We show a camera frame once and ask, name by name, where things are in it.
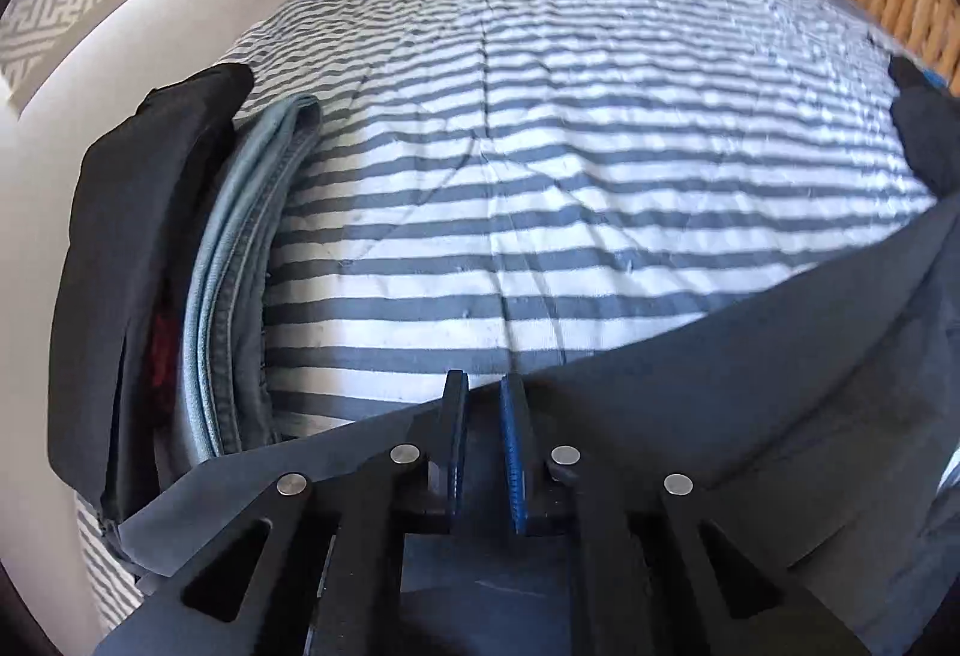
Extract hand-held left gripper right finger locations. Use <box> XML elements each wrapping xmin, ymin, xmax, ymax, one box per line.
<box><xmin>499</xmin><ymin>372</ymin><xmax>871</xmax><ymax>656</ymax></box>

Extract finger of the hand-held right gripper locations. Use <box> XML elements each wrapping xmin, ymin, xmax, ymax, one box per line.
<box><xmin>887</xmin><ymin>56</ymin><xmax>950</xmax><ymax>98</ymax></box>

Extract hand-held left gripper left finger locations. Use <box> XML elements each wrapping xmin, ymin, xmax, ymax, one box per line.
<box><xmin>94</xmin><ymin>369</ymin><xmax>470</xmax><ymax>656</ymax></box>

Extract dark grey pants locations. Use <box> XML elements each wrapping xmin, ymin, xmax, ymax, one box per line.
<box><xmin>112</xmin><ymin>86</ymin><xmax>960</xmax><ymax>634</ymax></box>

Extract light blue folded jeans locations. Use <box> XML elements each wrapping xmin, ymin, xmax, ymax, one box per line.
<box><xmin>176</xmin><ymin>93</ymin><xmax>323</xmax><ymax>469</ymax></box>

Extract striped quilt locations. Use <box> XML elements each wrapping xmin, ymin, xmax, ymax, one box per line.
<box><xmin>75</xmin><ymin>0</ymin><xmax>942</xmax><ymax>631</ymax></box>

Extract black folded garment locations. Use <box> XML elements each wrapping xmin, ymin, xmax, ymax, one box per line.
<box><xmin>46</xmin><ymin>63</ymin><xmax>256</xmax><ymax>522</ymax></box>

